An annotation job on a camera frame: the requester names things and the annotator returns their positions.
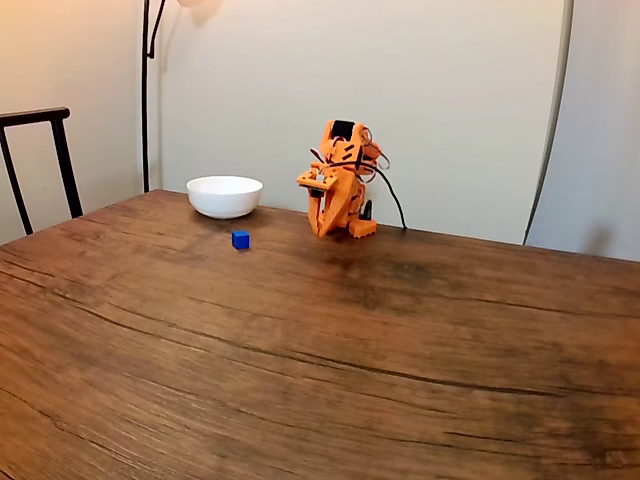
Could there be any grey curved pole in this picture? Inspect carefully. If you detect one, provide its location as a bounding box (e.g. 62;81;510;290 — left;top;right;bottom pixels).
522;0;575;246

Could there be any black cable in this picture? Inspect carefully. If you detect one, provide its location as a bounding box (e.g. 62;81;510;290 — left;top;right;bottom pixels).
327;158;409;231

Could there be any black chair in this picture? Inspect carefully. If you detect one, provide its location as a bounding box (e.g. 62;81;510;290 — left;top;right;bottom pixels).
0;106;85;236

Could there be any white bowl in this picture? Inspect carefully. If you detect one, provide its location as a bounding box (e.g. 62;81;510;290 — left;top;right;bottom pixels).
186;174;264;220

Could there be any black floor lamp pole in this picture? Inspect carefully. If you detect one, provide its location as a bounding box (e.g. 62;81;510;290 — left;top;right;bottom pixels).
140;0;168;194

